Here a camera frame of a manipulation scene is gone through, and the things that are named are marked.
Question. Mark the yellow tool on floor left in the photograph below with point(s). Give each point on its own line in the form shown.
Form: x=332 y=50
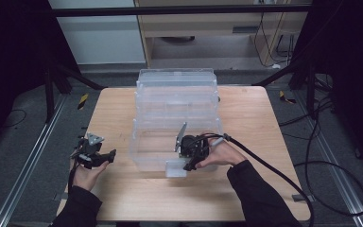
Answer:
x=82 y=101

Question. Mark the wooden desk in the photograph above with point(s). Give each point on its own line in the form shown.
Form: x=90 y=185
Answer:
x=201 y=25

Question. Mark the aluminium floor rail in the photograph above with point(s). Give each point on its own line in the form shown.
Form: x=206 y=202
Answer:
x=28 y=164
x=337 y=176

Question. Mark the clear plastic storage box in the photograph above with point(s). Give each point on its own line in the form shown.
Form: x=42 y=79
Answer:
x=170 y=107

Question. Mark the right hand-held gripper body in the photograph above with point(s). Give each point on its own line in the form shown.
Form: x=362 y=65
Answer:
x=195 y=148

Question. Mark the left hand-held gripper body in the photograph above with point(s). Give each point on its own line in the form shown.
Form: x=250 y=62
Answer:
x=89 y=154

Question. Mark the yellow tool on floor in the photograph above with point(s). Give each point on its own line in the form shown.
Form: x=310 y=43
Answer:
x=286 y=98
x=82 y=101

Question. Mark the black curtain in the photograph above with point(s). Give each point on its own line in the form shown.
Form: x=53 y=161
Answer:
x=353 y=63
x=12 y=63

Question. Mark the person's right hand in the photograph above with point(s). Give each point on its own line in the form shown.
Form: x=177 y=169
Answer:
x=222 y=154

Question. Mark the black horizontal bar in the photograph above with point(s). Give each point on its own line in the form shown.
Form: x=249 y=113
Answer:
x=170 y=11

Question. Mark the black metal stand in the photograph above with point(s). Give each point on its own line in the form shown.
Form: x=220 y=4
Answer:
x=310 y=88
x=48 y=94

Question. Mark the yellow tool on floor right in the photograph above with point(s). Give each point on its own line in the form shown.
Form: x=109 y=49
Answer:
x=286 y=98

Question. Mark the person's left hand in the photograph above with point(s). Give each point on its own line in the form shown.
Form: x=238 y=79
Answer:
x=86 y=178

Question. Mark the white cabinet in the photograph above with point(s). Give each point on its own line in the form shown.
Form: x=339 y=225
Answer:
x=100 y=38

